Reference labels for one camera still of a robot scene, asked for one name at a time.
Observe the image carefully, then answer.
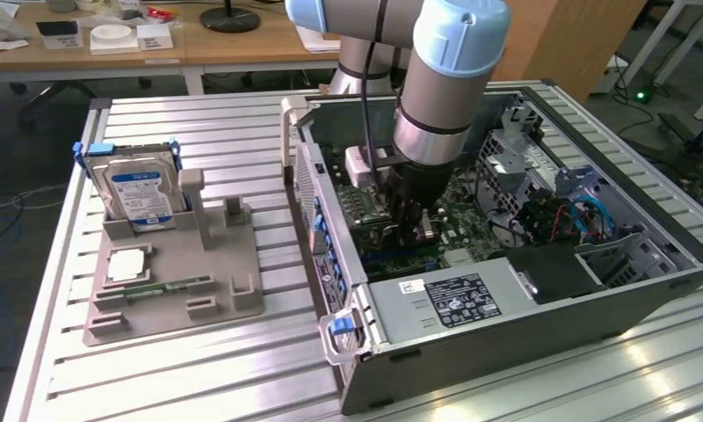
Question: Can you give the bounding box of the white box with round hollow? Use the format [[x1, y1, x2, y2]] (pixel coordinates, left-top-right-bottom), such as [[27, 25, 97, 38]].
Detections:
[[89, 24, 141, 56]]

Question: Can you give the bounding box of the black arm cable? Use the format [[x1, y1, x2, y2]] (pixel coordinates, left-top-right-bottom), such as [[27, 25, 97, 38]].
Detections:
[[360, 0, 392, 188]]

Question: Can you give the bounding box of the black round lamp base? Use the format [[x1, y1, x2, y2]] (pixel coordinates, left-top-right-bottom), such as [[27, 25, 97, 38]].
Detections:
[[200, 0, 262, 33]]

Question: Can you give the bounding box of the white desk frame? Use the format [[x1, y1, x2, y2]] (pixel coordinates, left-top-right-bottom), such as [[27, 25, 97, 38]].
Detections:
[[620, 0, 703, 120]]

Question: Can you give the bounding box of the white box with black top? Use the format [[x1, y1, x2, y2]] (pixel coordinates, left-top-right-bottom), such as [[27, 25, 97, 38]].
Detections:
[[35, 20, 85, 51]]

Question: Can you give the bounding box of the red wire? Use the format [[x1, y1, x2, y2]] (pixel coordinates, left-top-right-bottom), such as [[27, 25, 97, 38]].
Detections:
[[552, 204, 572, 239]]

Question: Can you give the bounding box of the wooden cabinet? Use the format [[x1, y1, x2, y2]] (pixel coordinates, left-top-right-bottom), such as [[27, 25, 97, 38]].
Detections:
[[492, 0, 650, 102]]

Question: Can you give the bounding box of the blue wire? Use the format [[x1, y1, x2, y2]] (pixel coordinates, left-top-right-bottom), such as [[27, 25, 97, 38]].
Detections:
[[568, 200, 617, 244]]

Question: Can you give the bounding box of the white paper stack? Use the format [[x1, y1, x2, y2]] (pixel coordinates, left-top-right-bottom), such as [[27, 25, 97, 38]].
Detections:
[[294, 24, 342, 54]]

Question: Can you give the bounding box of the hard disk with blue caddy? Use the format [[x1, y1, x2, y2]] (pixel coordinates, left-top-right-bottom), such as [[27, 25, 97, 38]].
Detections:
[[72, 138, 184, 233]]

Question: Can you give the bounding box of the red packet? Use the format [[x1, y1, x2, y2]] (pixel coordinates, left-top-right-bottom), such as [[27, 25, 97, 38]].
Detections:
[[144, 4, 176, 24]]

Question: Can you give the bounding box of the perforated metal drive cage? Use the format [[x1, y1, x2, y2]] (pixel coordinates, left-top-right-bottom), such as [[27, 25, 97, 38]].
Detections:
[[477, 127, 544, 215]]

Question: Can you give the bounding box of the metal disk bay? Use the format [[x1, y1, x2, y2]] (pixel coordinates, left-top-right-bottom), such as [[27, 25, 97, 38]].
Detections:
[[573, 231, 681, 290]]

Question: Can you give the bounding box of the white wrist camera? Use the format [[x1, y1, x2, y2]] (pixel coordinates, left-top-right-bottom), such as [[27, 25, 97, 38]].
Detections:
[[345, 146, 384, 191]]

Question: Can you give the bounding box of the green RAM stick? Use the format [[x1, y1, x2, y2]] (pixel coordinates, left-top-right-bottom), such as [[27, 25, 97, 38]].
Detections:
[[125, 275, 213, 301]]

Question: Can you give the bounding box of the grey parts rack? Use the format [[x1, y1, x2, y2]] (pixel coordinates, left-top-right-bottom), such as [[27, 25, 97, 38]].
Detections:
[[81, 166, 266, 348]]

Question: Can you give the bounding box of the green motherboard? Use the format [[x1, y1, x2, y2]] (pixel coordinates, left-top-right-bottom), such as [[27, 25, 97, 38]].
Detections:
[[321, 144, 505, 282]]

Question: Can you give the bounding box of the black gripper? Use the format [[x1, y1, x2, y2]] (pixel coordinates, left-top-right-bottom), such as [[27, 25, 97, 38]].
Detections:
[[386, 162, 454, 247]]

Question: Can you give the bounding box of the silver CPU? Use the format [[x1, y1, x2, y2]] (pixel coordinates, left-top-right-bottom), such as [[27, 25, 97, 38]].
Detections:
[[105, 250, 152, 281]]

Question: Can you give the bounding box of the open black PC case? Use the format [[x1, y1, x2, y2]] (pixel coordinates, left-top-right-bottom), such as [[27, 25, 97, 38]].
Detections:
[[278, 78, 703, 417]]

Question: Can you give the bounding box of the wooden desk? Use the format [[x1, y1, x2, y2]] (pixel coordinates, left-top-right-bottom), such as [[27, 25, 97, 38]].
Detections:
[[0, 0, 417, 76]]

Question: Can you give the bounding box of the grey power supply unit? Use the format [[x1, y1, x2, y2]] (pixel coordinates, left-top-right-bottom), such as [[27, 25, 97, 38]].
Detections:
[[366, 257, 541, 346]]

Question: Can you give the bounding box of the white box with printed label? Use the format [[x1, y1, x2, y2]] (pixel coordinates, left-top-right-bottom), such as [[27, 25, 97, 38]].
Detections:
[[135, 24, 174, 51]]

